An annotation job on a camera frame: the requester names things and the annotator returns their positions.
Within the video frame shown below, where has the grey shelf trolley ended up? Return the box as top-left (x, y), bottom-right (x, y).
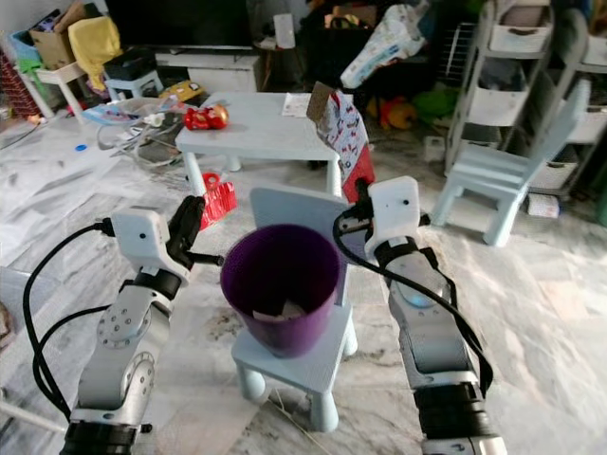
top-left (444, 0), bottom-right (591, 172)

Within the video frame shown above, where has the white paper sheet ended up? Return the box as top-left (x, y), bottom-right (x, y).
top-left (282, 92), bottom-right (319, 118)

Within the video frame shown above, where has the white paper scrap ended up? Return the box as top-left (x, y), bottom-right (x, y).
top-left (270, 301), bottom-right (306, 323)

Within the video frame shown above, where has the pale blue child chair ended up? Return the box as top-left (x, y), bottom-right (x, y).
top-left (232, 185), bottom-right (371, 432)
top-left (432, 81), bottom-right (591, 247)

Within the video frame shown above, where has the black printer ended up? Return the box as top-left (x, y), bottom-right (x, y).
top-left (104, 49), bottom-right (158, 82)

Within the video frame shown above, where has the black television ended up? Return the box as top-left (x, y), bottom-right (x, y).
top-left (104, 0), bottom-right (255, 48)

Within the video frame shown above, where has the small white stool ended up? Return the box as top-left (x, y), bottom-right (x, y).
top-left (106, 76), bottom-right (162, 100)

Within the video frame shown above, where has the white patterned bag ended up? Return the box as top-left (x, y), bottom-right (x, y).
top-left (340, 3), bottom-right (428, 91)

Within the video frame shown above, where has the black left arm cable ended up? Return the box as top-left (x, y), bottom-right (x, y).
top-left (24, 220), bottom-right (115, 423)

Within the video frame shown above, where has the green plastic toy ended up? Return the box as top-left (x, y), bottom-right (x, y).
top-left (413, 87), bottom-right (461, 119)

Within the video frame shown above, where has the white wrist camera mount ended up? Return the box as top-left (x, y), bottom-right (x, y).
top-left (111, 209), bottom-right (181, 278)
top-left (367, 175), bottom-right (423, 249)

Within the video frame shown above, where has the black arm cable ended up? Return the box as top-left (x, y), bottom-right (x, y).
top-left (24, 220), bottom-right (115, 423)
top-left (332, 207), bottom-right (496, 399)

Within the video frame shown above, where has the clear plastic packaging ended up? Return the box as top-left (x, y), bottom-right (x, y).
top-left (83, 95), bottom-right (181, 129)

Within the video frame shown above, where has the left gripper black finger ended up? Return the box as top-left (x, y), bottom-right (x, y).
top-left (170, 196), bottom-right (206, 235)

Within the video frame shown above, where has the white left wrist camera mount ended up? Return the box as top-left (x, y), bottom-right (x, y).
top-left (111, 209), bottom-right (181, 278)

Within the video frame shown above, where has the red carton box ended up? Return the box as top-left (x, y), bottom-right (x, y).
top-left (199, 180), bottom-right (238, 231)

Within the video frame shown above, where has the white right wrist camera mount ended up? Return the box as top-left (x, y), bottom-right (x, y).
top-left (367, 175), bottom-right (423, 249)

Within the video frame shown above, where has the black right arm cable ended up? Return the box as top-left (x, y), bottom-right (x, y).
top-left (332, 207), bottom-right (496, 399)

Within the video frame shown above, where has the yellow cloth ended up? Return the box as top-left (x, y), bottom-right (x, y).
top-left (68, 16), bottom-right (122, 91)

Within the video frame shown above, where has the red printed carton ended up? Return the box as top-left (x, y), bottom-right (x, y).
top-left (306, 82), bottom-right (377, 205)

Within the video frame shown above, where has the white television cabinet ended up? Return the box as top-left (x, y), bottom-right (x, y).
top-left (156, 49), bottom-right (262, 94)

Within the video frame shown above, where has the yellow toy box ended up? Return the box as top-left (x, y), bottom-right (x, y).
top-left (159, 82), bottom-right (205, 103)

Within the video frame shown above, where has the red toy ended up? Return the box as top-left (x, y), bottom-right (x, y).
top-left (184, 104), bottom-right (230, 132)

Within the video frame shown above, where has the purple plastic rubbish bin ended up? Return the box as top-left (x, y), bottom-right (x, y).
top-left (220, 225), bottom-right (342, 359)

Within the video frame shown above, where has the brown cardboard box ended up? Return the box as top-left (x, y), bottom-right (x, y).
top-left (30, 8), bottom-right (77, 69)

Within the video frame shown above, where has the white printed packet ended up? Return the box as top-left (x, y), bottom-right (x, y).
top-left (526, 192), bottom-right (561, 219)

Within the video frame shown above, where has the white child table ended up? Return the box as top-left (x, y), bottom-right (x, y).
top-left (175, 92), bottom-right (347, 205)

